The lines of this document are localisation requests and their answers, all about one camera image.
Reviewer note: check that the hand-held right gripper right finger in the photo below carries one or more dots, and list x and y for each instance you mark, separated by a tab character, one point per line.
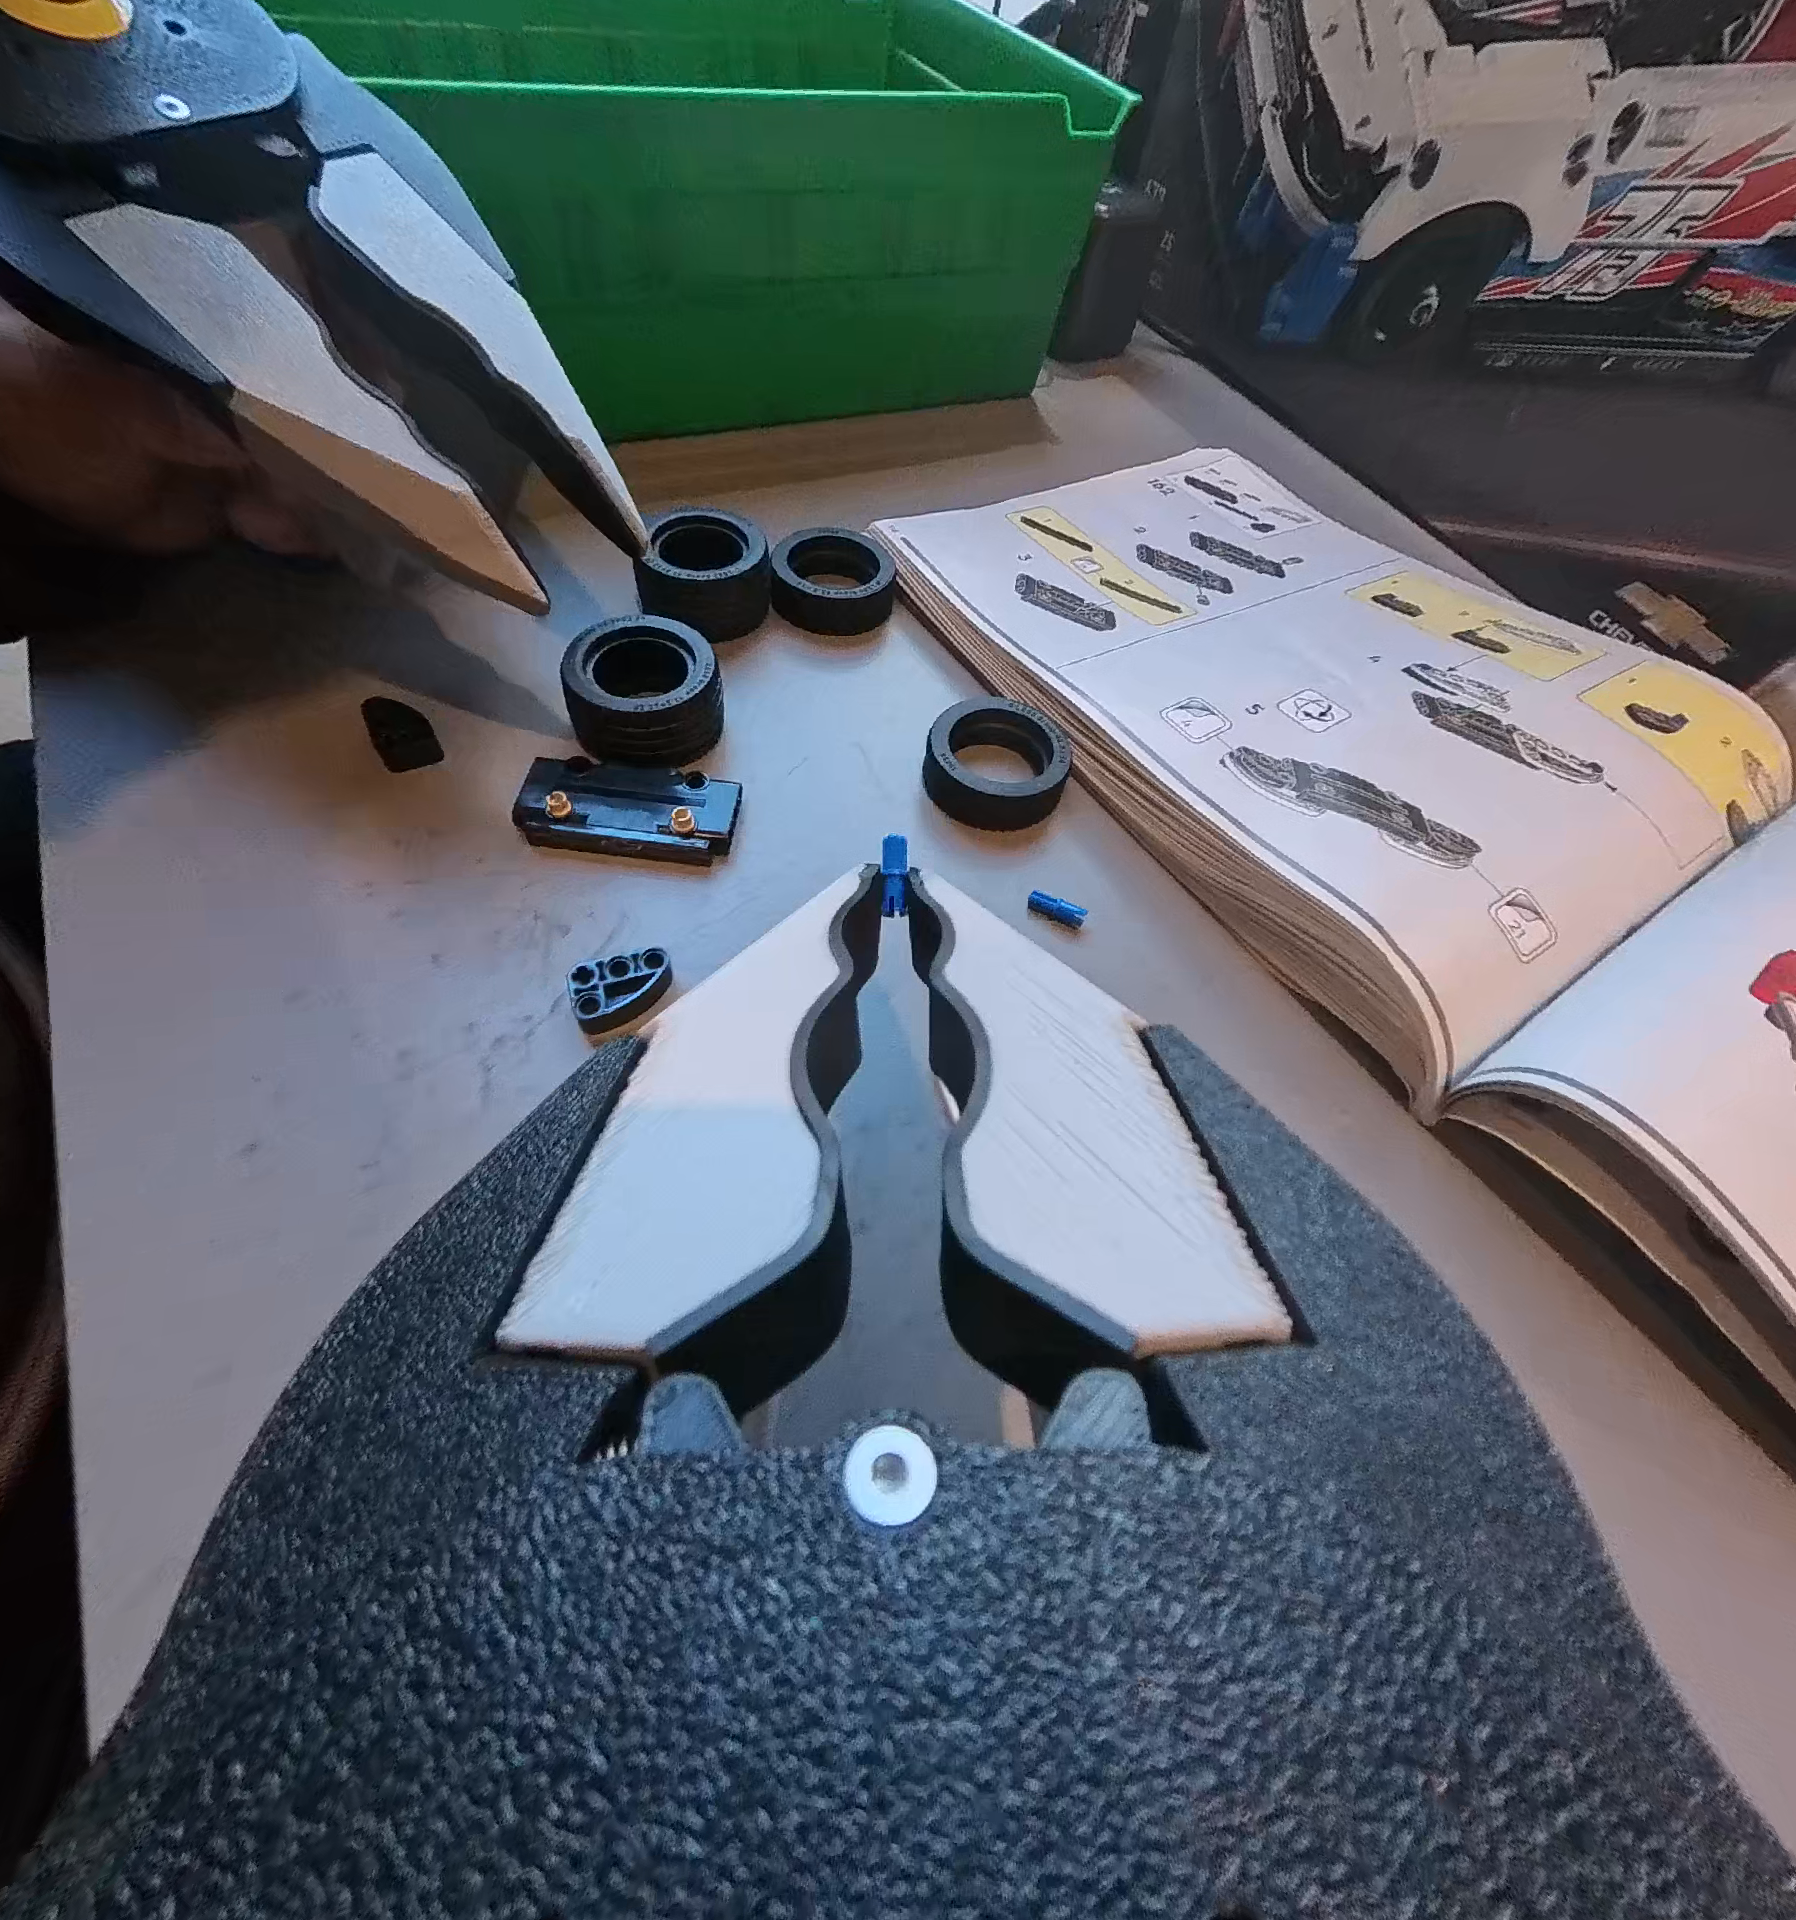
1108	1184

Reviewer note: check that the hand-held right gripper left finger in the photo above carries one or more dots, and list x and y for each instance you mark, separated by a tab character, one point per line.
658	1184

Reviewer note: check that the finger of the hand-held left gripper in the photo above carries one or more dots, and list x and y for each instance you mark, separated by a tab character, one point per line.
283	361
462	285

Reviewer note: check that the black triangular holed brick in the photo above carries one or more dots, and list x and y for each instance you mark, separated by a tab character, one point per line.
620	1002
403	738

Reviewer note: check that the black brick plate assembly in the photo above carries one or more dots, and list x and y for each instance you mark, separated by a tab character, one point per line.
620	824

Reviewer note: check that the blue connector pin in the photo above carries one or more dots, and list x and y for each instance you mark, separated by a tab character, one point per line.
1057	909
894	871

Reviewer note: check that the grey desk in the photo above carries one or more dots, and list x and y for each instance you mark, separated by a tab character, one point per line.
389	1200

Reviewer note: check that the person's left hand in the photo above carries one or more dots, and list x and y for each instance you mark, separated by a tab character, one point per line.
119	451

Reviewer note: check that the green plastic bin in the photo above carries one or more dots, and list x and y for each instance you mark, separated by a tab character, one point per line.
718	270

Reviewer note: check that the black toy tyre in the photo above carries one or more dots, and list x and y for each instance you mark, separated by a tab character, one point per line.
642	729
702	600
951	789
834	608

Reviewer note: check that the open instruction booklet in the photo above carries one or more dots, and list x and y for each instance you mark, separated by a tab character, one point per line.
1362	750

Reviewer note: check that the toy car picture box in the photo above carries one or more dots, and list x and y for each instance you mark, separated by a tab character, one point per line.
1512	225

